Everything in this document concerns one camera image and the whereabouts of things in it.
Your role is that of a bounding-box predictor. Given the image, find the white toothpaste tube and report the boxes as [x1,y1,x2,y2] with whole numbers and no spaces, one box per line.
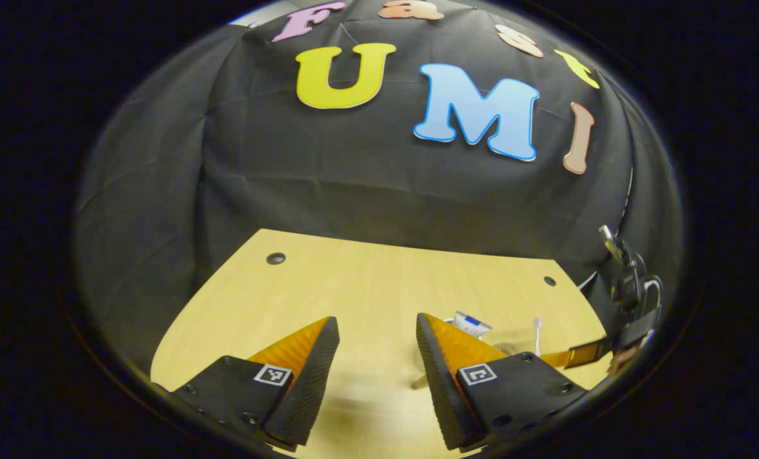
[451,310,493,339]

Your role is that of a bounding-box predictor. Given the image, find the silver metal clip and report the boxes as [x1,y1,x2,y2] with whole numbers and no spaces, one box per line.
[598,224,624,263]

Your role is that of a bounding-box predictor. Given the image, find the black backdrop cloth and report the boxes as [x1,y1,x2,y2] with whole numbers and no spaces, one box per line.
[73,0,683,377]

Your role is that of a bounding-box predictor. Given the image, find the white cup with wooden handle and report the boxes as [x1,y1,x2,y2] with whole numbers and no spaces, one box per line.
[411,316,522,391]

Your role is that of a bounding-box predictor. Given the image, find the white cable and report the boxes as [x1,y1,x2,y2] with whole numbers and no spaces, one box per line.
[577,164,635,291]

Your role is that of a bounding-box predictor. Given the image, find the light wooden desktop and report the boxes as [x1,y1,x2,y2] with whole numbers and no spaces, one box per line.
[150,228,610,459]

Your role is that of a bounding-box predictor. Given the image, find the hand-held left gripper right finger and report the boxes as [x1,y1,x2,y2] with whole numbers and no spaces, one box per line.
[415,312,589,452]

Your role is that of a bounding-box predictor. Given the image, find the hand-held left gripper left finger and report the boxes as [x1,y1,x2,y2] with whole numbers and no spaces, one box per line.
[171,316,341,451]

